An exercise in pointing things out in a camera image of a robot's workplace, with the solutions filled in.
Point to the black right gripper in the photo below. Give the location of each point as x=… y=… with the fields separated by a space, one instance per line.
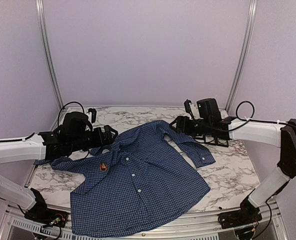
x=183 y=127

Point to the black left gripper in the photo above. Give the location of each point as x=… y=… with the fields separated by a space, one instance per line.
x=99 y=140

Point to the blue checked button shirt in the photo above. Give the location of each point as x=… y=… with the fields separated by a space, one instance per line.
x=151 y=178

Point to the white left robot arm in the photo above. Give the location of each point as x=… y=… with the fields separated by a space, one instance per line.
x=16 y=150

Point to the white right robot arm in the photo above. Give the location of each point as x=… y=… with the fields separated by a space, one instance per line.
x=270 y=143

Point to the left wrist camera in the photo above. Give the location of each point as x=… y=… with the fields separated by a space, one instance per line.
x=92 y=115

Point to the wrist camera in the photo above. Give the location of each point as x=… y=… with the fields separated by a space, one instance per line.
x=188 y=108
x=92 y=115

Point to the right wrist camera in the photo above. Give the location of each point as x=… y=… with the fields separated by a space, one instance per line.
x=188 y=108

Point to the left aluminium frame post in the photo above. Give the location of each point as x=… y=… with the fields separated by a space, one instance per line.
x=47 y=52

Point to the aluminium frame post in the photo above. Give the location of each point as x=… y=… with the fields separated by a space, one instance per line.
x=47 y=52
x=246 y=43

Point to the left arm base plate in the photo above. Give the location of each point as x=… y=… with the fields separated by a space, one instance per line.
x=42 y=214

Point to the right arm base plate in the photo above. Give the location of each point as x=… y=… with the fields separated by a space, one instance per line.
x=247 y=214

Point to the aluminium front rail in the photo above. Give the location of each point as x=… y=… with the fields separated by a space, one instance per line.
x=208 y=222

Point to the right aluminium frame post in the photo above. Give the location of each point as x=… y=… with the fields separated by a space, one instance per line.
x=246 y=43

